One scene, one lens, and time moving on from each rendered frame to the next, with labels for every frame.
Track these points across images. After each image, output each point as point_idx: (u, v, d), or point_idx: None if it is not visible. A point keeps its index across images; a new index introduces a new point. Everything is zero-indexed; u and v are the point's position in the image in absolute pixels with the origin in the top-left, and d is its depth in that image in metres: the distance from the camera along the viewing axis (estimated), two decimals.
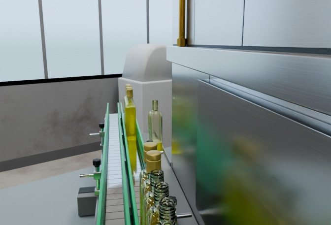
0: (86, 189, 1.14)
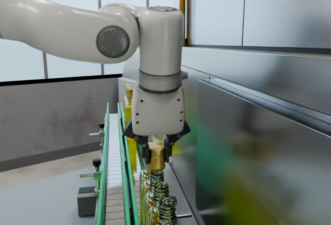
0: (86, 189, 1.14)
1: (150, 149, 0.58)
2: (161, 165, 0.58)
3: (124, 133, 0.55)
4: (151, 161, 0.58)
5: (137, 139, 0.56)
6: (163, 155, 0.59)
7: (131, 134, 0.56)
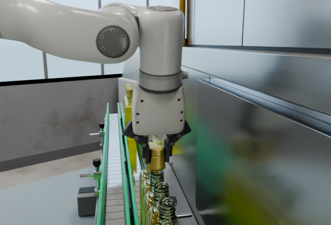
0: (86, 189, 1.14)
1: (150, 149, 0.58)
2: (161, 165, 0.58)
3: (124, 133, 0.55)
4: (151, 161, 0.58)
5: (137, 139, 0.56)
6: (164, 154, 0.58)
7: (131, 134, 0.56)
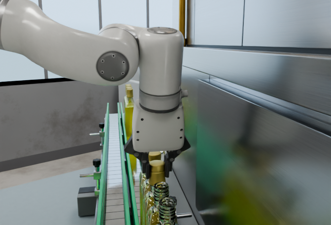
0: (86, 189, 1.14)
1: (150, 165, 0.59)
2: (161, 180, 0.59)
3: (125, 149, 0.56)
4: (151, 177, 0.59)
5: (137, 155, 0.57)
6: (163, 170, 0.59)
7: (131, 150, 0.56)
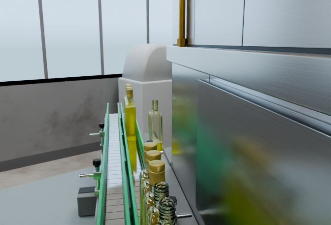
0: (86, 189, 1.14)
1: (150, 165, 0.59)
2: (161, 180, 0.59)
3: None
4: (151, 176, 0.59)
5: None
6: (163, 170, 0.59)
7: None
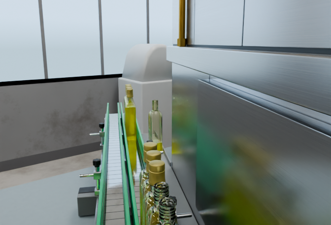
0: (86, 189, 1.14)
1: (150, 165, 0.59)
2: (161, 180, 0.59)
3: None
4: (151, 176, 0.59)
5: None
6: (163, 170, 0.59)
7: None
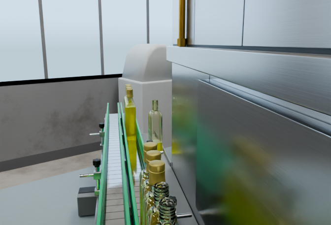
0: (86, 189, 1.14)
1: (150, 165, 0.59)
2: (161, 180, 0.59)
3: None
4: (151, 176, 0.59)
5: None
6: (163, 170, 0.59)
7: None
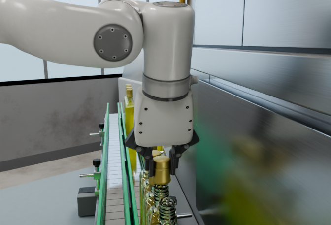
0: (86, 189, 1.14)
1: None
2: None
3: (126, 144, 0.50)
4: (151, 176, 0.59)
5: (140, 150, 0.50)
6: None
7: (133, 144, 0.50)
